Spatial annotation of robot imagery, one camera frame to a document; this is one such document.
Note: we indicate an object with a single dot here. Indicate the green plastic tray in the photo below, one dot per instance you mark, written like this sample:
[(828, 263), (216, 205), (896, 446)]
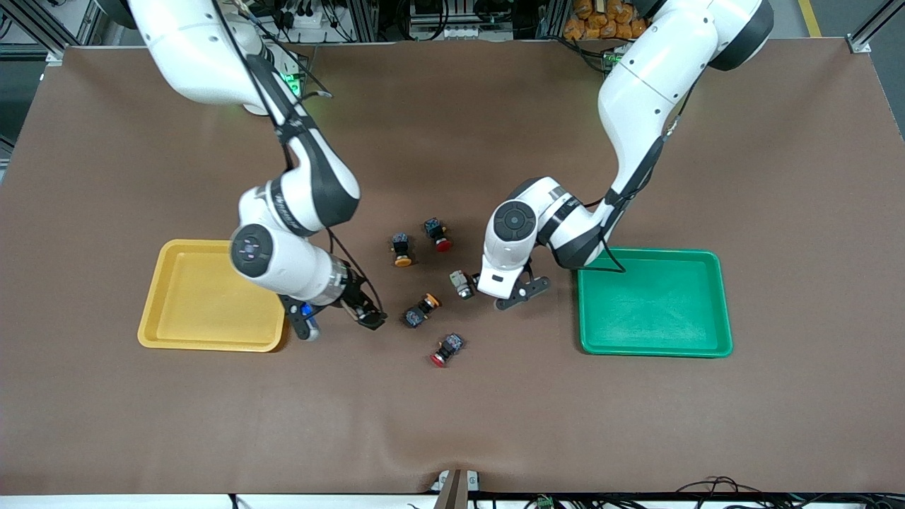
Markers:
[(657, 311)]

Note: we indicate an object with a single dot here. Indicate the white power strip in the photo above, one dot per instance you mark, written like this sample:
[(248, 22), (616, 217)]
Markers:
[(459, 32)]

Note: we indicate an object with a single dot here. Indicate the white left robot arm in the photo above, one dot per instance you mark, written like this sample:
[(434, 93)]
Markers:
[(657, 71)]

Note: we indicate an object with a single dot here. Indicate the aluminium frame profile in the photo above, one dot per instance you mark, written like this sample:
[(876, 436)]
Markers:
[(877, 25), (42, 32)]

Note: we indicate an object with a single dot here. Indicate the orange items pile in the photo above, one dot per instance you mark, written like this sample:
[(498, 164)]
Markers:
[(601, 21)]

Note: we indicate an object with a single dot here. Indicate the brown table mat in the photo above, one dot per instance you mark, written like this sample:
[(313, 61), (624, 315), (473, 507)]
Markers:
[(452, 417)]

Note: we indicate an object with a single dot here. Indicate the yellow plastic tray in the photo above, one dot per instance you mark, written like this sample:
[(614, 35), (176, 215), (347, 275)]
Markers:
[(191, 304)]

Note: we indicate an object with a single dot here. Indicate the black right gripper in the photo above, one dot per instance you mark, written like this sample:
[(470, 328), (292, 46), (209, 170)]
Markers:
[(355, 297)]

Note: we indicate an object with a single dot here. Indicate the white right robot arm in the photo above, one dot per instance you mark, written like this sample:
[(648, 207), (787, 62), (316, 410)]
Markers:
[(283, 261)]

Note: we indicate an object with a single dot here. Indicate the red push button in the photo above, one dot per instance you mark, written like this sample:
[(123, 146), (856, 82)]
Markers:
[(448, 348), (437, 232)]

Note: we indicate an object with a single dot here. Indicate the yellow push button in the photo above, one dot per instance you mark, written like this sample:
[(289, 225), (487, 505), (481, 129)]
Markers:
[(402, 249), (420, 312)]

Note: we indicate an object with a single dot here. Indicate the green button grey body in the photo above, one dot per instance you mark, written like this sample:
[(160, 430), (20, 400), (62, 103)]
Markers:
[(463, 284)]

